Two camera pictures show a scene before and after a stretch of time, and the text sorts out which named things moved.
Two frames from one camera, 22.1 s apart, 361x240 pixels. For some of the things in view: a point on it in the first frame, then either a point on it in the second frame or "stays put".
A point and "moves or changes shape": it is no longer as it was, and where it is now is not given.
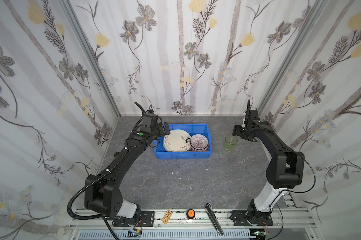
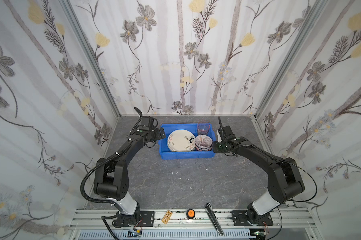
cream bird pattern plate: [178, 140] moves or changes shape
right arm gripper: [238, 130] → [217, 146]
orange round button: [190, 214] stays put
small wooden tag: [166, 216] stays put
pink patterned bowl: [199, 143] moves or changes shape
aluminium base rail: [213, 225] stays put
